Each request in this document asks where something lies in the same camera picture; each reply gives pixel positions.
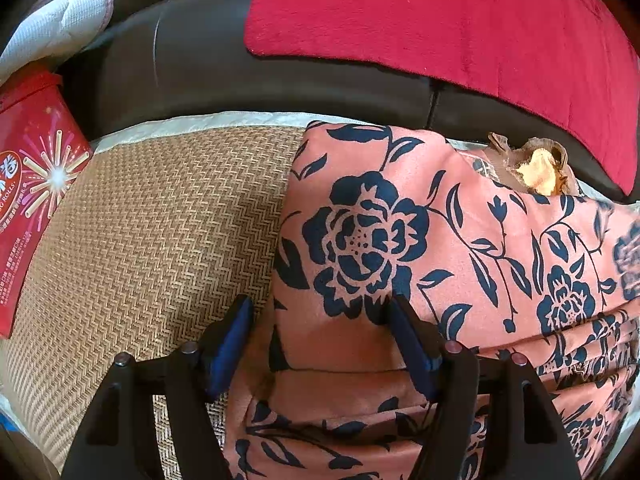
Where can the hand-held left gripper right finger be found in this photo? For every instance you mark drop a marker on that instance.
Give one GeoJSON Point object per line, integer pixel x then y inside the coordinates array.
{"type": "Point", "coordinates": [412, 347]}

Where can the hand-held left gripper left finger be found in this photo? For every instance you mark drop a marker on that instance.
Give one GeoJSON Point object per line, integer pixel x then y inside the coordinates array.
{"type": "Point", "coordinates": [231, 345]}

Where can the pink floral garment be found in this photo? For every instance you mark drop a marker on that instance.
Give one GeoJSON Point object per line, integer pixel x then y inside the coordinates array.
{"type": "Point", "coordinates": [400, 200]}

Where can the woven rattan mat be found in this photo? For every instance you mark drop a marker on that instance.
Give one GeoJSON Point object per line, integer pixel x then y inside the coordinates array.
{"type": "Point", "coordinates": [150, 235]}

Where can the brown and yellow fabric piece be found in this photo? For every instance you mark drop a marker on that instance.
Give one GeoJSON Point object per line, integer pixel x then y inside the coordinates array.
{"type": "Point", "coordinates": [542, 170]}

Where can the red tin box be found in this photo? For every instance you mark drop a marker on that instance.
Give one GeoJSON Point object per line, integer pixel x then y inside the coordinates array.
{"type": "Point", "coordinates": [30, 210]}

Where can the dark leather sofa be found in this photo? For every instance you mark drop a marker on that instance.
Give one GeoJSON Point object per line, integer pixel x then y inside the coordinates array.
{"type": "Point", "coordinates": [200, 60]}

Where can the red fleece cloth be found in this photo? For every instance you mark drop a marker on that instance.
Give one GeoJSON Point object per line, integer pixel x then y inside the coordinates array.
{"type": "Point", "coordinates": [425, 20]}

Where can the white cushion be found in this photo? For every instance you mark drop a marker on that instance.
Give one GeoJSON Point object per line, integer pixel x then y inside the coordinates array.
{"type": "Point", "coordinates": [65, 20]}

